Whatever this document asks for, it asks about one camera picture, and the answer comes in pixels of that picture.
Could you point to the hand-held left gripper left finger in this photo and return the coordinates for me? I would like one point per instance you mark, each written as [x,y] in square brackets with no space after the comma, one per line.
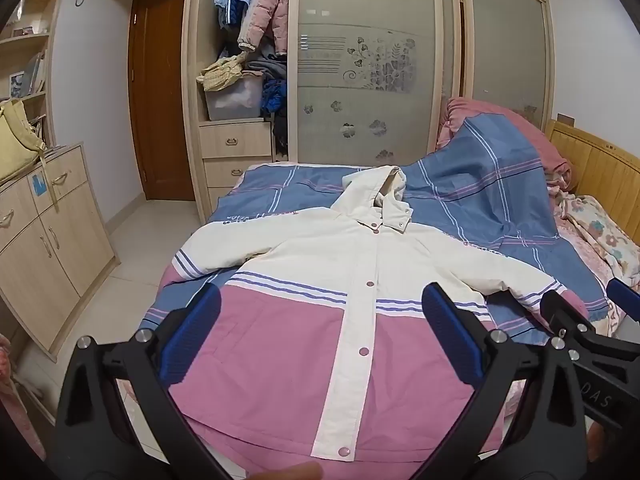
[192,332]

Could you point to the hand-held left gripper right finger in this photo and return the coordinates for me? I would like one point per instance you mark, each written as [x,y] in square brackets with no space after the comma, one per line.
[450,332]

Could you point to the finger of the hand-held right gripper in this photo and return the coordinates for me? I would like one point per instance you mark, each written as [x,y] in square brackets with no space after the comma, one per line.
[625,296]
[562,310]

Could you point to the white and pink hooded jacket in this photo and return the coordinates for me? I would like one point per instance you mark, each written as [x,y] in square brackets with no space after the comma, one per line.
[280,360]

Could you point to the grey folded clothes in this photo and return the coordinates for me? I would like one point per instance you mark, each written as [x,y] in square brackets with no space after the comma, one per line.
[267,67]

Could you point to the person's left hand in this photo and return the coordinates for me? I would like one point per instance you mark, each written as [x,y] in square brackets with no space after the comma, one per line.
[285,472]

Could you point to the floral blanket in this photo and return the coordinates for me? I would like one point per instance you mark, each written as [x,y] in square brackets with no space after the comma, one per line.
[600,230]

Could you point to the blue plaid bed cover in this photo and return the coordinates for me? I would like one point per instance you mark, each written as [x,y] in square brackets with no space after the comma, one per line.
[475,200]

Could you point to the wooden headboard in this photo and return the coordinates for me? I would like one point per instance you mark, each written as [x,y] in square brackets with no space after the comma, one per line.
[600,160]

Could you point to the light wood cabinet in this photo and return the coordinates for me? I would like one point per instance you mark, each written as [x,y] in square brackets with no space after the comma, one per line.
[55,260]

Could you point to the pink quilt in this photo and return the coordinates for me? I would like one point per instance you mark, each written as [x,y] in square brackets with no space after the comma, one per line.
[540,150]

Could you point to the pink cloth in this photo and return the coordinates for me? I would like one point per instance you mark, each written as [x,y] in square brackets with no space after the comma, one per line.
[10,385]

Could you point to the blue sticker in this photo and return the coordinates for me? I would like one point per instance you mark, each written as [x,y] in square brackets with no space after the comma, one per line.
[39,185]

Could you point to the black clothing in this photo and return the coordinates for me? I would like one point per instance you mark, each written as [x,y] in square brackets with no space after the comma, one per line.
[281,135]

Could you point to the clear plastic storage box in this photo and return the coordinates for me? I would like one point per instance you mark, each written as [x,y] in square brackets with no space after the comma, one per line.
[235,102]

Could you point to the brown wooden door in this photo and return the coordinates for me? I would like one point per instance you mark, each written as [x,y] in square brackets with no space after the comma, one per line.
[160,100]

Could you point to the dark blue cloth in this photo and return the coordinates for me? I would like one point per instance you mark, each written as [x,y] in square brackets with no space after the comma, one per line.
[272,97]

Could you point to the pale yellow cloth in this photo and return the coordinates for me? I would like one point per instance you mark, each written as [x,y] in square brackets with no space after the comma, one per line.
[220,72]

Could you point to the yellow bag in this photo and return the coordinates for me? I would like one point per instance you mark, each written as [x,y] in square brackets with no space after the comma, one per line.
[15,140]

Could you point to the plain frosted sliding door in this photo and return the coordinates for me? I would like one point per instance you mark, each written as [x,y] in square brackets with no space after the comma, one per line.
[505,45]

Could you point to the frosted floral sliding door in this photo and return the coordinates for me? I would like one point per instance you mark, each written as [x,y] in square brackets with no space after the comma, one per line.
[365,60]

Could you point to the light wood wardrobe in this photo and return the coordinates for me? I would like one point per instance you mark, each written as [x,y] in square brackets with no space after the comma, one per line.
[200,35]

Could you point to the books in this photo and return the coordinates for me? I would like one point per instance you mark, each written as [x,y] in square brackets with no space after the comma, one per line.
[27,77]

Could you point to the pink puffer jacket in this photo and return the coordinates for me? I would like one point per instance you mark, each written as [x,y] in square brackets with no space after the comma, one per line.
[267,10]

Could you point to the blue striped jacket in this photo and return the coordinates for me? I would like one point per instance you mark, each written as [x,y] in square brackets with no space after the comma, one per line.
[227,0]

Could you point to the light wood bookshelf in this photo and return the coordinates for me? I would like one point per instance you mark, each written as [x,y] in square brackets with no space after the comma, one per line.
[45,20]

